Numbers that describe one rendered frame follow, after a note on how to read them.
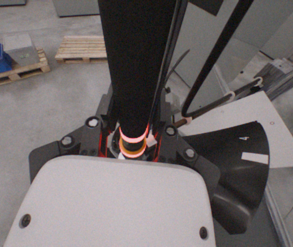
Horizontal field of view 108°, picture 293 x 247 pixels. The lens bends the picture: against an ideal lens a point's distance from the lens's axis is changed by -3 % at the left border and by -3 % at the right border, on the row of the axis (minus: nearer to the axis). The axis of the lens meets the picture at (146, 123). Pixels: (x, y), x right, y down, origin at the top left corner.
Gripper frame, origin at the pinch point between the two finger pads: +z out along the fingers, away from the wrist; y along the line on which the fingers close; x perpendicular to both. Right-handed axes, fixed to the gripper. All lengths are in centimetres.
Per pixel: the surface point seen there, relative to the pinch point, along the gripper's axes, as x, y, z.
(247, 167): -7.1, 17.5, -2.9
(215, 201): -8.4, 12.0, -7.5
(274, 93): -25, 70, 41
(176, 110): -37, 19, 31
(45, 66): -139, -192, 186
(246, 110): -19.5, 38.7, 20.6
